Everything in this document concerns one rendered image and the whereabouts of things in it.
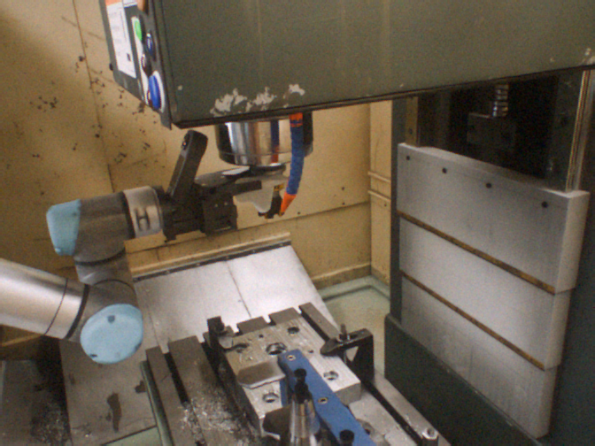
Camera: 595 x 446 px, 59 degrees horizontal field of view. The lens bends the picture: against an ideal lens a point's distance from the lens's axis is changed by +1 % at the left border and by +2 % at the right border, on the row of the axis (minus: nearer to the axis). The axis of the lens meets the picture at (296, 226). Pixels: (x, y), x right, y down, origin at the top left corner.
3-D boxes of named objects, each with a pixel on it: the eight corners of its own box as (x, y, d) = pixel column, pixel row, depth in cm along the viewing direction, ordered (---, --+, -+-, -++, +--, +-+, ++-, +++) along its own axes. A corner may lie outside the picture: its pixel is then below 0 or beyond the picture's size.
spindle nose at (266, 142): (328, 158, 81) (326, 79, 77) (228, 173, 77) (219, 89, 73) (297, 139, 96) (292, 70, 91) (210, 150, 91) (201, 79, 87)
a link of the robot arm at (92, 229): (57, 250, 81) (42, 198, 78) (131, 234, 85) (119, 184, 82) (59, 270, 74) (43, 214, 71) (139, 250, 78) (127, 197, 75)
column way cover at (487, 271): (535, 446, 104) (568, 197, 85) (394, 326, 145) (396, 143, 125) (553, 437, 106) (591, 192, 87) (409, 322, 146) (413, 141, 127)
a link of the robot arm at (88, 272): (89, 343, 76) (71, 276, 72) (88, 307, 86) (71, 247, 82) (145, 328, 79) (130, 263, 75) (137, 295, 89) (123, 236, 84)
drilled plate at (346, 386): (261, 438, 104) (258, 418, 102) (220, 359, 129) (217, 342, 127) (360, 400, 113) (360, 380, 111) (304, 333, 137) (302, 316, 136)
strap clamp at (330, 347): (326, 389, 122) (323, 334, 117) (320, 381, 125) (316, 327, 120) (374, 372, 127) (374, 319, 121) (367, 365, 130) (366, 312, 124)
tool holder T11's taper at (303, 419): (327, 449, 64) (325, 404, 61) (291, 458, 63) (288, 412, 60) (317, 424, 68) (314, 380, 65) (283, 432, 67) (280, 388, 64)
